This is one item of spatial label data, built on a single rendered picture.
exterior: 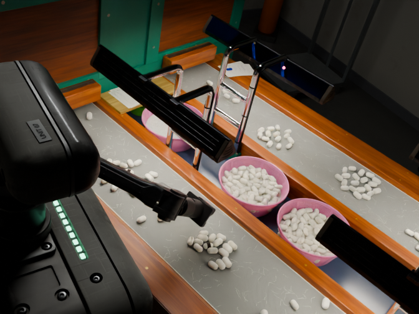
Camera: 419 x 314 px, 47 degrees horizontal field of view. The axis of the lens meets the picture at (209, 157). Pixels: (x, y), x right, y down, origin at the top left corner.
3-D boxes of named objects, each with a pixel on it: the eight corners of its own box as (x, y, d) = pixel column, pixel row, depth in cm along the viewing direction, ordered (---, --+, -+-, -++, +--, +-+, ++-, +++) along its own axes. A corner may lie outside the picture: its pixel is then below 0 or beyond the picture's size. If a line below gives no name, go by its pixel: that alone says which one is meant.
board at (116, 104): (120, 114, 195) (120, 112, 195) (98, 96, 202) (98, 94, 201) (179, 91, 216) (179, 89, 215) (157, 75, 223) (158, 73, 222)
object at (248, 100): (234, 163, 199) (261, 69, 171) (201, 137, 208) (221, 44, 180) (263, 146, 211) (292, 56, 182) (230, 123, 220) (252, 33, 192)
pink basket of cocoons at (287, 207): (316, 288, 158) (325, 271, 152) (255, 238, 170) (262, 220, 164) (356, 248, 175) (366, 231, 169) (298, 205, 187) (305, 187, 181)
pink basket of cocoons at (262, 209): (270, 234, 173) (277, 217, 166) (203, 205, 178) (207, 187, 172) (290, 190, 192) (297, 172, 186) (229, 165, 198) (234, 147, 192)
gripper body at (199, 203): (191, 190, 149) (181, 187, 143) (216, 210, 145) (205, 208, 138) (180, 208, 150) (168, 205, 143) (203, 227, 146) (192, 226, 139)
